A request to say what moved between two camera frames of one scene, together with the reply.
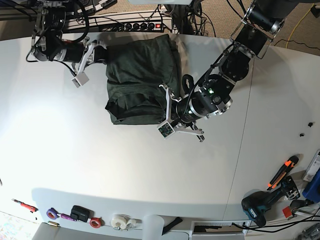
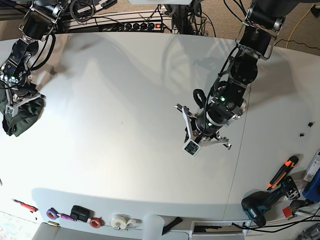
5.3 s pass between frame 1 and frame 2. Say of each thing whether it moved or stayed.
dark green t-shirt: moved
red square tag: stayed
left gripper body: moved
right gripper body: moved
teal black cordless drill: stayed
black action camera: stayed
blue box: stayed
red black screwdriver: stayed
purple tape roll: stayed
